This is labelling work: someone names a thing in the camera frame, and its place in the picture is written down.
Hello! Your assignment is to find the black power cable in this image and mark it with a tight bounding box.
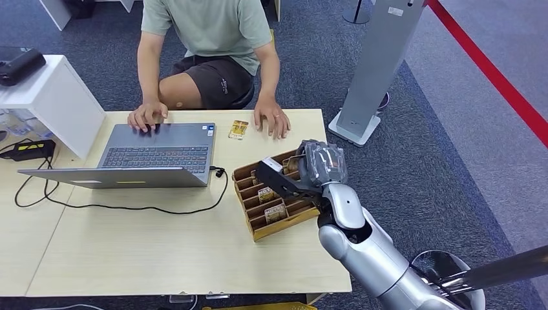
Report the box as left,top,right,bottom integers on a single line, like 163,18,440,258
14,156,230,215

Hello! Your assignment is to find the person's right hand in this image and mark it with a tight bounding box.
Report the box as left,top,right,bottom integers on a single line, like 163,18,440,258
127,101,169,134

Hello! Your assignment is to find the red floor tape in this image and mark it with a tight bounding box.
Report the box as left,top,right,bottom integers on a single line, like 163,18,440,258
426,0,548,149

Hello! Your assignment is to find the person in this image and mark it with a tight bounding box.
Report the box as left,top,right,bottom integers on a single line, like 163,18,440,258
127,0,292,141

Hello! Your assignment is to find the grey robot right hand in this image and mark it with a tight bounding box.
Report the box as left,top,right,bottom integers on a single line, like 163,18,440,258
296,139,348,189

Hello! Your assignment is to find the metal pole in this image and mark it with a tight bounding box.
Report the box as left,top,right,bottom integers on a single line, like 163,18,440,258
428,244,548,296

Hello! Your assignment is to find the black power adapter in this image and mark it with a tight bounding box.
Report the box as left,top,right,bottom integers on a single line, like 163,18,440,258
0,139,56,162

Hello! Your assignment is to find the round white base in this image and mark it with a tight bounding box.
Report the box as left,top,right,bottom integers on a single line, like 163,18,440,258
410,250,487,310

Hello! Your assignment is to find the black device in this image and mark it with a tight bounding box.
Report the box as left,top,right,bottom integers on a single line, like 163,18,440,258
0,46,47,87

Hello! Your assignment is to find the person's left hand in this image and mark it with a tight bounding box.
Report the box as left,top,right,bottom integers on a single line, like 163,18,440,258
252,99,292,141

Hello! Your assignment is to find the clear plastic packaging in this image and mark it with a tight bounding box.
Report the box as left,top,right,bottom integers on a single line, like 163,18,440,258
0,108,54,140

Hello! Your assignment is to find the white cabinet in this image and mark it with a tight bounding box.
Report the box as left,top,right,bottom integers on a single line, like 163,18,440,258
0,54,107,160

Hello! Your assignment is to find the wooden slotted card holder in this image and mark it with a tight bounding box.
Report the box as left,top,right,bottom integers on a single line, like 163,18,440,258
231,148,321,243

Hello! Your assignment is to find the white furniture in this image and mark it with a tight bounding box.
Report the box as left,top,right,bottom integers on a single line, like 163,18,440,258
38,0,136,32

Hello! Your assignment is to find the round stanchion base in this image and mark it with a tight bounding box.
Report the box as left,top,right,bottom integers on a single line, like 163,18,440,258
342,0,372,25

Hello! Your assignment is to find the grey kiosk stand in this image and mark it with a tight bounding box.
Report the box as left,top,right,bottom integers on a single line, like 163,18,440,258
328,0,429,148

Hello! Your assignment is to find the yellow hotel key card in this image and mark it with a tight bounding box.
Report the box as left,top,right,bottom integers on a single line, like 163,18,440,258
257,187,277,204
264,203,288,225

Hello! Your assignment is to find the grey laptop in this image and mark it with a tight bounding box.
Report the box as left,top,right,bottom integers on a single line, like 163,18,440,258
17,123,217,190

